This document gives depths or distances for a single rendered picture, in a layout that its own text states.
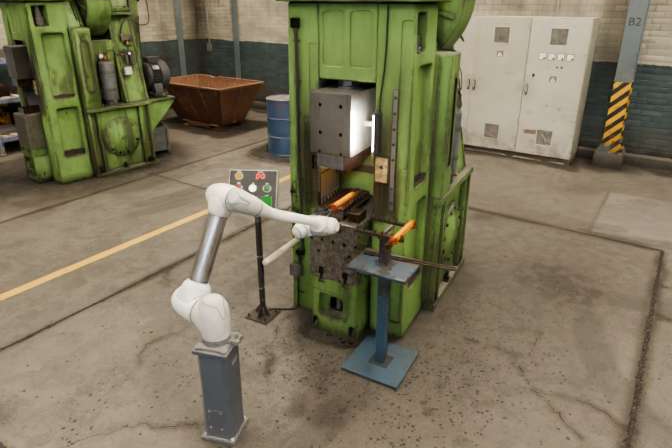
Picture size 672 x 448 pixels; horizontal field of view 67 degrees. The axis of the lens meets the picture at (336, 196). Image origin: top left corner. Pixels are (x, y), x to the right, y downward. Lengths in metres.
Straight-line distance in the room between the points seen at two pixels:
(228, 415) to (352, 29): 2.36
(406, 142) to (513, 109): 5.24
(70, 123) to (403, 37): 5.42
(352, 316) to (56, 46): 5.34
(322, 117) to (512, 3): 6.04
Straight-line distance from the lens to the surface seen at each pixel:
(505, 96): 8.40
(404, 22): 3.18
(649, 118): 8.76
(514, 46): 8.30
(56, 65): 7.56
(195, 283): 2.86
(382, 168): 3.35
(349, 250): 3.46
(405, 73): 3.19
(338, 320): 3.80
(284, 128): 8.03
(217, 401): 3.03
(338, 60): 3.37
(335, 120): 3.27
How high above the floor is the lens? 2.30
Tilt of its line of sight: 21 degrees down
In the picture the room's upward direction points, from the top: straight up
